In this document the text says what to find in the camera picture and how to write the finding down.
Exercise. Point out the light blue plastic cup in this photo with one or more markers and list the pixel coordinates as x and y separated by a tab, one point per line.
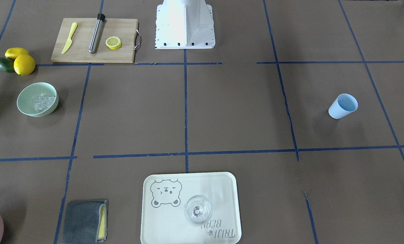
342	106

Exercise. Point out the light green bowl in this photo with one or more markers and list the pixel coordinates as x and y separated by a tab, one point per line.
27	95

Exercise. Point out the ice cubes in green bowl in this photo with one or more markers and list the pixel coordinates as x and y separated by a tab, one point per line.
42	103

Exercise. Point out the clear wine glass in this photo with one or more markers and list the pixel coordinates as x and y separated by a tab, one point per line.
198	210

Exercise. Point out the cream bear tray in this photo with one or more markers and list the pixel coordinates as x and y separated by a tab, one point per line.
163	218

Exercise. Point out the half lemon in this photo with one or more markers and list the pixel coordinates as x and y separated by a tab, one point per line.
113	43

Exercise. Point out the steel muddler with black cap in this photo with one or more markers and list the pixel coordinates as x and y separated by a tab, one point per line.
96	35

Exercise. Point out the wooden cutting board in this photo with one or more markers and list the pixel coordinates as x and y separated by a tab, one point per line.
125	29

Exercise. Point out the grey and yellow cloth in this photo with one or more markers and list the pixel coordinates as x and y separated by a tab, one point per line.
85	222

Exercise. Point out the yellow plastic knife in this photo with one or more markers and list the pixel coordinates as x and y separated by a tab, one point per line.
69	40

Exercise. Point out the yellow lemon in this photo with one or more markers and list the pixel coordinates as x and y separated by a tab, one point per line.
24	65
14	52

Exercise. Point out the green lime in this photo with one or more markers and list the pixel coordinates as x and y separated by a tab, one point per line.
7	65

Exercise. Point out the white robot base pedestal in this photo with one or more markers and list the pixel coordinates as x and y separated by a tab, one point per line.
184	24

